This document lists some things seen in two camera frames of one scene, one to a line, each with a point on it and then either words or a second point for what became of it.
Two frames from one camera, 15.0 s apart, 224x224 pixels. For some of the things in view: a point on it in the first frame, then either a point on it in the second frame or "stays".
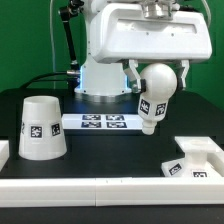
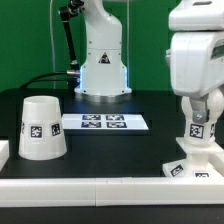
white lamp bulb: (160, 85) -> (199, 134)
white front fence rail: (110, 192) stays
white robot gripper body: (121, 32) -> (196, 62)
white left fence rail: (4, 153) stays
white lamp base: (195, 163) stays
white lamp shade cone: (42, 135) stays
